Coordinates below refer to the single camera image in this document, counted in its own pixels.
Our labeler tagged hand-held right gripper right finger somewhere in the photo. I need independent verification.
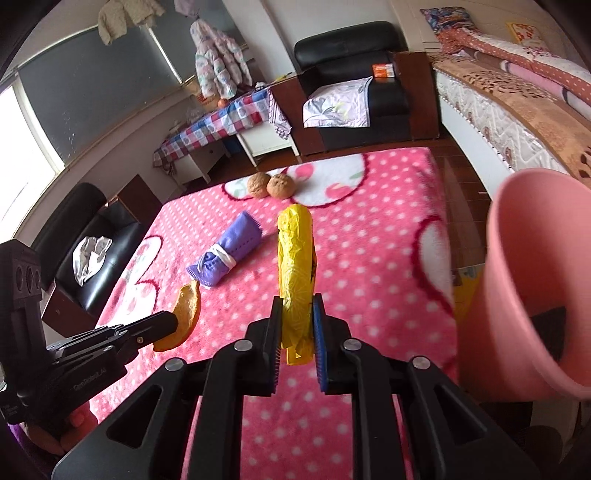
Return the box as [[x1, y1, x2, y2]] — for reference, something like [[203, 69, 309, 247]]
[[311, 295, 541, 480]]

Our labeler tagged wooden side table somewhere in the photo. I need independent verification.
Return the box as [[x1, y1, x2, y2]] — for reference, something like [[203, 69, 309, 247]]
[[107, 173, 162, 224], [392, 51, 441, 141], [269, 74, 324, 162]]

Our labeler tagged pink rolled mat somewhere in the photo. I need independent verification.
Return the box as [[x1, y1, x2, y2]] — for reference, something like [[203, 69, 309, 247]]
[[503, 62, 587, 116]]

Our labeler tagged pink plastic bin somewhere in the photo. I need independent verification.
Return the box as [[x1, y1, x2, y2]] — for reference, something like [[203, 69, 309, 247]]
[[457, 168, 591, 402]]

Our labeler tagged purple garment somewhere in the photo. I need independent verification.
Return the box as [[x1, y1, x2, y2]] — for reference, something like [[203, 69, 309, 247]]
[[174, 0, 208, 19]]

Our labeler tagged white bed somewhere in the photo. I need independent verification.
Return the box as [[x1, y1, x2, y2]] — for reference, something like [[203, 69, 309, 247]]
[[390, 0, 591, 190]]

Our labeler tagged white table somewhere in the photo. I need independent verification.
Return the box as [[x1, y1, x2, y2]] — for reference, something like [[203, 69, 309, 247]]
[[173, 124, 303, 185]]

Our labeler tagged colourful patterned pillow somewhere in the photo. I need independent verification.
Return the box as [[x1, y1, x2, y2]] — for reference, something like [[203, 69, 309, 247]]
[[419, 6, 472, 34]]

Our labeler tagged red dotted quilt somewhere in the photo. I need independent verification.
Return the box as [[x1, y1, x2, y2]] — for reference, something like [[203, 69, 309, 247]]
[[438, 28, 591, 121]]

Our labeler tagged checked towel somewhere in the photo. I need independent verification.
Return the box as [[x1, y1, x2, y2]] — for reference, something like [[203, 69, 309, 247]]
[[268, 90, 291, 139]]

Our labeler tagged yellow cardboard box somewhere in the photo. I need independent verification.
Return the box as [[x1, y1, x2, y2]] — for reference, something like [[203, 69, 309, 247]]
[[455, 265, 485, 319]]

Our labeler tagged beige knit sweater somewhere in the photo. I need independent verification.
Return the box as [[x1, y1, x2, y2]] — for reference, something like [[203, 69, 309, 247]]
[[97, 0, 167, 46]]

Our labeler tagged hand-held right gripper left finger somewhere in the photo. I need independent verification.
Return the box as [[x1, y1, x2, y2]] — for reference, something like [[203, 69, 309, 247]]
[[51, 295, 284, 480]]

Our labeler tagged walnut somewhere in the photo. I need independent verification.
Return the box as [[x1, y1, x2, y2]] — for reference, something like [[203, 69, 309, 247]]
[[247, 172, 272, 199], [268, 174, 296, 200]]

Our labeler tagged yellow snack packet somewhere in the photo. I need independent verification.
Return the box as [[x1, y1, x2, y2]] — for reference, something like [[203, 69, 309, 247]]
[[276, 204, 318, 367]]

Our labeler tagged purple wrapper with white tie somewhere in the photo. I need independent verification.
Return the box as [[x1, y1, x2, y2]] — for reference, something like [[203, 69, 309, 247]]
[[186, 211, 264, 288]]

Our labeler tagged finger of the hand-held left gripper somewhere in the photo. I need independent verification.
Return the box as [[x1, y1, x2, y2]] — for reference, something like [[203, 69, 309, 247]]
[[92, 310, 179, 365]]

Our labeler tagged floral cushion cloth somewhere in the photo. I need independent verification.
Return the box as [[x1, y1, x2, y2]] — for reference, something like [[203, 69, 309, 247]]
[[302, 76, 374, 128]]

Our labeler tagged yellow flower pillow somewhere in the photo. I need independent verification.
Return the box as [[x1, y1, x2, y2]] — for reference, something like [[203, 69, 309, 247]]
[[505, 21, 546, 44]]

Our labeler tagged brown leaf-print blanket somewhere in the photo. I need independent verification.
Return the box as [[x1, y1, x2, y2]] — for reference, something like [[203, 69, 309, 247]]
[[431, 53, 591, 188]]

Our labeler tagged person's left hand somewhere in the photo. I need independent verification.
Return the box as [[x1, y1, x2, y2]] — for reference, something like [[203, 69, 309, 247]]
[[25, 408, 95, 455]]

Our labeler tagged plaid tablecloth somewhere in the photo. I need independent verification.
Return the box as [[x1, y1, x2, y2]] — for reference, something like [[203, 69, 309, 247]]
[[152, 88, 273, 174]]

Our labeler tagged black leather armchair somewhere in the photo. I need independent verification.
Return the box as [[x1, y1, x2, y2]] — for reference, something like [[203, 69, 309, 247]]
[[294, 21, 411, 158], [32, 182, 146, 324]]

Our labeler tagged white crumpled cloth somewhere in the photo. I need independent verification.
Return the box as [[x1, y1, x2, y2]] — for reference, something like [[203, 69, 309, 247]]
[[72, 236, 113, 286]]

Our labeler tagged orange peel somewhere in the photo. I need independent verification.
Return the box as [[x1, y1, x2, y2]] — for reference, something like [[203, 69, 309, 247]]
[[153, 281, 202, 353]]

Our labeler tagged pink dotted fleece blanket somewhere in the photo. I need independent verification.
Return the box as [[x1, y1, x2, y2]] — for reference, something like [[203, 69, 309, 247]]
[[88, 147, 462, 480]]

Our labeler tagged grey window blind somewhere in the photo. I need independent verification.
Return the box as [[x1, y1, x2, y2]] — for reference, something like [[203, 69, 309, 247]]
[[18, 25, 181, 162]]

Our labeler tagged floral puffy jacket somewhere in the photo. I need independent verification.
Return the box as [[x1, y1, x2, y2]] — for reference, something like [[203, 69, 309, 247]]
[[190, 18, 254, 100]]

